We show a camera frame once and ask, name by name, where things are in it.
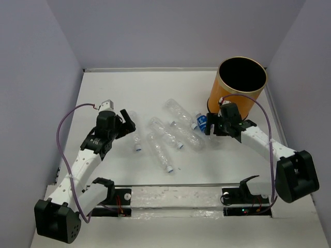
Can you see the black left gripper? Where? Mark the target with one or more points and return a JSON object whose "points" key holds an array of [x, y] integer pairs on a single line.
{"points": [[128, 127]]}

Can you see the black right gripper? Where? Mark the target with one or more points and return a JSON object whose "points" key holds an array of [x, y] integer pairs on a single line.
{"points": [[213, 118]]}

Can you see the blue label plastic bottle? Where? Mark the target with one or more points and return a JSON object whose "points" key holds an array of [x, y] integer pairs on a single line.
{"points": [[201, 121]]}

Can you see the clear plastic bottle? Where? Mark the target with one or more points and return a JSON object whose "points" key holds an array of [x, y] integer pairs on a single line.
{"points": [[164, 132], [177, 111], [194, 141], [160, 152]]}

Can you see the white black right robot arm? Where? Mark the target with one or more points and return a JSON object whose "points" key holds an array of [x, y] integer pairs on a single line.
{"points": [[292, 173]]}

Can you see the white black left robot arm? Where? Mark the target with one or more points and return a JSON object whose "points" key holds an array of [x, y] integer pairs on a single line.
{"points": [[61, 215]]}

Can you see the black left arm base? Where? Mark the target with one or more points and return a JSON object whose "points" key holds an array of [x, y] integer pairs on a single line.
{"points": [[118, 206]]}

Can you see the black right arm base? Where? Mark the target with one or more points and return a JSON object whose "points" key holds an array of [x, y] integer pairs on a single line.
{"points": [[241, 201]]}

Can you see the orange cylindrical bin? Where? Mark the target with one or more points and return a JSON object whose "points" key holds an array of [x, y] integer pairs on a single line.
{"points": [[239, 80]]}

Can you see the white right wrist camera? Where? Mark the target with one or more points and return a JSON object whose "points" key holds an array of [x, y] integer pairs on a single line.
{"points": [[222, 101]]}

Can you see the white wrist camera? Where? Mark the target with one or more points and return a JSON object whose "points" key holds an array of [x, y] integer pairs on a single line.
{"points": [[106, 105], [222, 101]]}

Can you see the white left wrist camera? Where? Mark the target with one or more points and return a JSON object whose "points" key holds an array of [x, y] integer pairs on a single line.
{"points": [[106, 105]]}

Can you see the metal rail strip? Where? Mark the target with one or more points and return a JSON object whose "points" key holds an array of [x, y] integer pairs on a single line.
{"points": [[180, 185]]}

